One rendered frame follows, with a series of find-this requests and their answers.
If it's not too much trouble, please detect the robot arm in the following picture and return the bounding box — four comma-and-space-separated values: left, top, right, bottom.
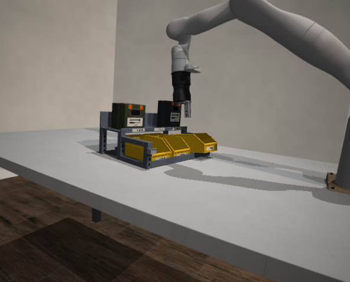
166, 0, 350, 190

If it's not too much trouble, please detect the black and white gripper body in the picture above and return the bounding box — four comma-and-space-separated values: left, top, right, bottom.
171, 58, 201, 102

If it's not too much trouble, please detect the blue-grey shelf rack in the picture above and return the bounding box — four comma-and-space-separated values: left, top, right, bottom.
99, 111, 210, 169

